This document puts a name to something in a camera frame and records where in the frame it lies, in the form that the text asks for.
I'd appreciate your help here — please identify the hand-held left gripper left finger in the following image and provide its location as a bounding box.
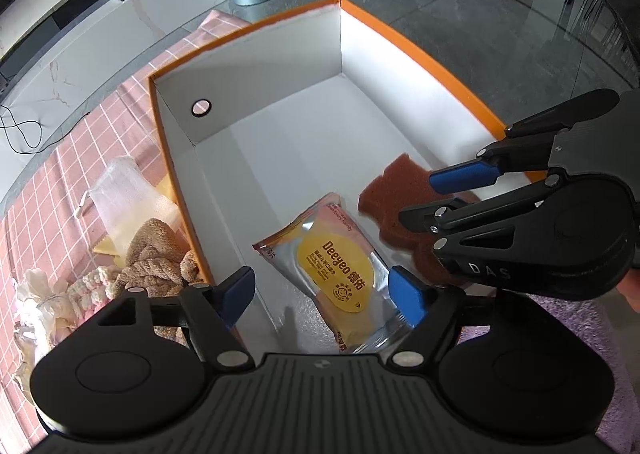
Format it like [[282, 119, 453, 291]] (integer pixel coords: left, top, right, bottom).
[[95, 267, 257, 370]]

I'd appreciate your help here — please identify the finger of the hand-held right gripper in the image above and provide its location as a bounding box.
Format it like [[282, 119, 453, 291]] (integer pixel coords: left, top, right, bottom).
[[398, 175, 562, 239], [430, 90, 621, 195]]

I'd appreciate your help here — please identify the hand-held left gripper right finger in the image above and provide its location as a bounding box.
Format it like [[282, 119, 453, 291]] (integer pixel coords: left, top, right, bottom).
[[387, 266, 545, 369]]

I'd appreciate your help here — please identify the brown sponge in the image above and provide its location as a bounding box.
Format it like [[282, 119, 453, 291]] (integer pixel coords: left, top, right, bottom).
[[357, 154, 481, 285]]

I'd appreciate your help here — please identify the silver yellow wipes packet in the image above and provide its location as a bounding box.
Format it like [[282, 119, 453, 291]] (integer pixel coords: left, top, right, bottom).
[[251, 192, 426, 355]]

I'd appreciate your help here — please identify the brown knitted cloth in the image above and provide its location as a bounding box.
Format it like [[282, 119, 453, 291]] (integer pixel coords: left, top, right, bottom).
[[122, 218, 211, 295]]

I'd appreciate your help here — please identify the yellow cloth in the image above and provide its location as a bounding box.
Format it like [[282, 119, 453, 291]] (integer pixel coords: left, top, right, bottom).
[[92, 174, 177, 265]]

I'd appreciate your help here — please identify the pink white knitted cloth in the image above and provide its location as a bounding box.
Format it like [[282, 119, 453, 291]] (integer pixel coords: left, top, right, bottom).
[[65, 264, 132, 325]]

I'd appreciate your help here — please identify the white mesh bag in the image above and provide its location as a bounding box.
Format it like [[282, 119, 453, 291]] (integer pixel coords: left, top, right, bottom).
[[89, 156, 181, 257]]

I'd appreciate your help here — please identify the orange cardboard box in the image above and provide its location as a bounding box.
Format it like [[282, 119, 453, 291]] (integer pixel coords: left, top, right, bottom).
[[148, 0, 508, 352]]

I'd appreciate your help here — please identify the white plastic bag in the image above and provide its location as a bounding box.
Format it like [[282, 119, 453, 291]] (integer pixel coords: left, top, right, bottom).
[[10, 268, 76, 385]]

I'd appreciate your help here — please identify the dark dining table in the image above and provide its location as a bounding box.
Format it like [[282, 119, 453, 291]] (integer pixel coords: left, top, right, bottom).
[[595, 0, 640, 84]]

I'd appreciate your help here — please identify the pink checkered tablecloth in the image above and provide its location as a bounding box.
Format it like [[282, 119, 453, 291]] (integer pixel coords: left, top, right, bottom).
[[0, 8, 251, 435]]

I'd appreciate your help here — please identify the white marble cabinet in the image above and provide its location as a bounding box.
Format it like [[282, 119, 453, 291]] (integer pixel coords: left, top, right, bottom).
[[0, 0, 241, 205]]

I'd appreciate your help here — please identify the black cable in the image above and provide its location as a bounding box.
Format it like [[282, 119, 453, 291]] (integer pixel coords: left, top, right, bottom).
[[0, 104, 45, 155]]

